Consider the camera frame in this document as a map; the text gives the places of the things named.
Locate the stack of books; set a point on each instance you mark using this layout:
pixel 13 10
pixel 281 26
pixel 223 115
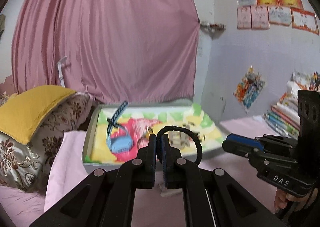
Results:
pixel 285 114

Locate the floral brocade pillow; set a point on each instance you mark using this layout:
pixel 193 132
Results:
pixel 27 167

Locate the blue watch with strap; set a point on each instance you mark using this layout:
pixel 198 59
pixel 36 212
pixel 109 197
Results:
pixel 118 139

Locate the yellow pillow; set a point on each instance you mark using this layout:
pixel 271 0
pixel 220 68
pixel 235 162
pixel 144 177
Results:
pixel 22 115

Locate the wall certificates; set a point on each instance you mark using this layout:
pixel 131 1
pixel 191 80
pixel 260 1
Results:
pixel 261 14

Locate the colourful wall drawing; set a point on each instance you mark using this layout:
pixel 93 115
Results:
pixel 249 88

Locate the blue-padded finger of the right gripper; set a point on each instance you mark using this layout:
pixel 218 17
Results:
pixel 241 146

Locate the pink curtain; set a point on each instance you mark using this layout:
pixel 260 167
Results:
pixel 135 50

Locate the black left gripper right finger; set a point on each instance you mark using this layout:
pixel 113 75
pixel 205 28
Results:
pixel 173 172

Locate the white window handle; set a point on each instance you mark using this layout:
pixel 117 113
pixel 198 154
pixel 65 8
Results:
pixel 59 68

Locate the pink bed sheet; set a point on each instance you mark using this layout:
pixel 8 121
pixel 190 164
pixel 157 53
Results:
pixel 150 208

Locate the pink folded blanket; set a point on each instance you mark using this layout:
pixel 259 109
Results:
pixel 67 170

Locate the person's right hand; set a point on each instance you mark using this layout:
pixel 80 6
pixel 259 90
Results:
pixel 282 198

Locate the brown hair tie yellow bead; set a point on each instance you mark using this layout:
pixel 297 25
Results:
pixel 144 140

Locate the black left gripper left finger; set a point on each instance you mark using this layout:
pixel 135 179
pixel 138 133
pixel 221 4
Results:
pixel 147 169

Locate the grey tray box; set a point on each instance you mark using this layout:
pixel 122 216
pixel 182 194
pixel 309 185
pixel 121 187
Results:
pixel 100 156

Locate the white hair clip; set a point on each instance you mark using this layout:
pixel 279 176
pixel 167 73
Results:
pixel 178 140

